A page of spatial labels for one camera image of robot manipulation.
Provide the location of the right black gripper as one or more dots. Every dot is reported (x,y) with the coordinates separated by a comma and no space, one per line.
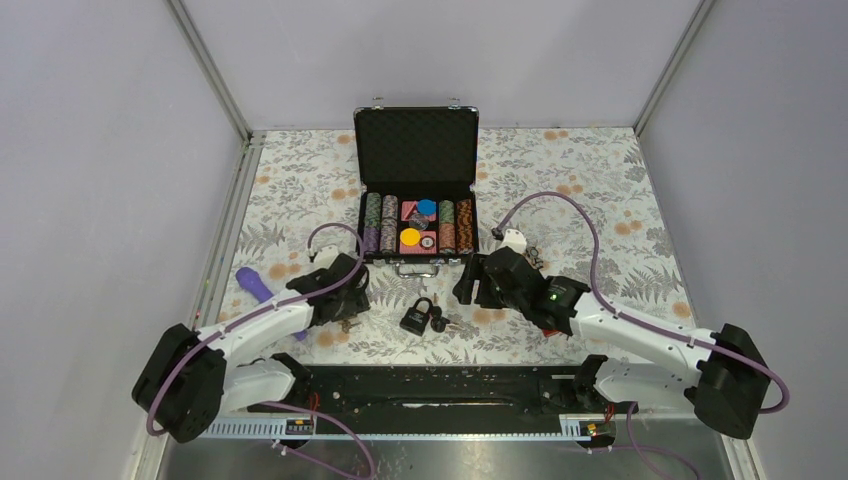
(464,287)

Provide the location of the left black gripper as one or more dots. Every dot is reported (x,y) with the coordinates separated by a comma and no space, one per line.
(356,304)

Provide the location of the brass padlock long shackle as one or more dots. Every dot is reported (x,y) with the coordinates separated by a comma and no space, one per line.
(348,324)

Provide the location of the small brass padlock astronaut keychain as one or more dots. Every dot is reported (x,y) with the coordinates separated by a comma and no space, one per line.
(532,255)

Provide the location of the black padlock with keys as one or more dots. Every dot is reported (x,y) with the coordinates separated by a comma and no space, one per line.
(424,314)

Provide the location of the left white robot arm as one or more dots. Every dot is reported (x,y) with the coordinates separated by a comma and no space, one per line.
(191,377)

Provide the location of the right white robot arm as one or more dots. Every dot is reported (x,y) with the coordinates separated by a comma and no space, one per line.
(719,375)

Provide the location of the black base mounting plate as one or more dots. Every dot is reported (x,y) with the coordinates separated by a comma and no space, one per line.
(450,400)

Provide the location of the black poker chip case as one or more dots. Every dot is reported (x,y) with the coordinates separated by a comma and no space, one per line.
(417,166)

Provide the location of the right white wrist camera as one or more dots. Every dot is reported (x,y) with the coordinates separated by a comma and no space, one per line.
(512,239)

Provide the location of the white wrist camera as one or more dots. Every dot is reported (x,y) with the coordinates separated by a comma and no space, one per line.
(512,239)
(325,257)

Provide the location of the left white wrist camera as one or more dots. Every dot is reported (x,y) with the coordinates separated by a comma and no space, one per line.
(325,257)

